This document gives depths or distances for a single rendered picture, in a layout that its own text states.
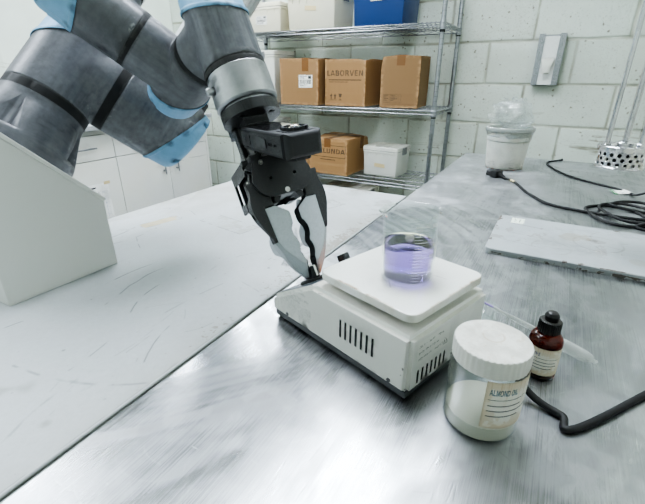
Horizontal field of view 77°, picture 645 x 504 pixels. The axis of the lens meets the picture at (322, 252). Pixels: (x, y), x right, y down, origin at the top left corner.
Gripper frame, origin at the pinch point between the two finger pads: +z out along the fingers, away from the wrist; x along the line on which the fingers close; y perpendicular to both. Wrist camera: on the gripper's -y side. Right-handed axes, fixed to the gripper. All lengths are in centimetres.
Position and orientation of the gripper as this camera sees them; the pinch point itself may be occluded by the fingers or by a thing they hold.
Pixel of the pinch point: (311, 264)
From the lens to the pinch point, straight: 46.7
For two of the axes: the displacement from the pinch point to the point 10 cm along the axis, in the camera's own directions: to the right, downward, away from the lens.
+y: -4.0, 1.4, 9.1
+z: 3.4, 9.4, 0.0
